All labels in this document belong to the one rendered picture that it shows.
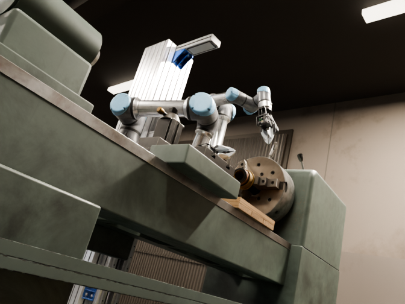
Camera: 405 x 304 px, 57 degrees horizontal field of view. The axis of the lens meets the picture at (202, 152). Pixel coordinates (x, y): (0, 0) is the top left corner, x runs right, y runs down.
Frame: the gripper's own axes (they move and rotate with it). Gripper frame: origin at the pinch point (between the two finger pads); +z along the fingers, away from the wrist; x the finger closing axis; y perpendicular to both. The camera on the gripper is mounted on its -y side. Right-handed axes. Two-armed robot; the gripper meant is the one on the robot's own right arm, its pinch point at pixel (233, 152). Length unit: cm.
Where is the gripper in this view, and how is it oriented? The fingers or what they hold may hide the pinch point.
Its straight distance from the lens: 158.9
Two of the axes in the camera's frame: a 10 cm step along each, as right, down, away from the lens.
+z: 8.0, -1.7, -5.7
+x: 0.6, -9.3, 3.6
